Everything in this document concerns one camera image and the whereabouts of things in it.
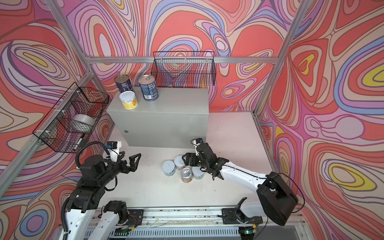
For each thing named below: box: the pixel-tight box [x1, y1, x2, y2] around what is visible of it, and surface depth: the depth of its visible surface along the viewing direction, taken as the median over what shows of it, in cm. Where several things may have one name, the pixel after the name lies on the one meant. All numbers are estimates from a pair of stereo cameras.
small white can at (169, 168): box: [162, 160, 176, 177], surface depth 88 cm
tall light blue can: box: [138, 74, 159, 102], surface depth 75 cm
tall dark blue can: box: [114, 74, 135, 93], surface depth 75 cm
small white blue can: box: [192, 166, 205, 180], surface depth 84 cm
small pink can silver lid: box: [180, 167, 193, 183], surface depth 84 cm
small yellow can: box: [119, 90, 139, 110], surface depth 74 cm
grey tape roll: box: [71, 114, 96, 134], surface depth 74 cm
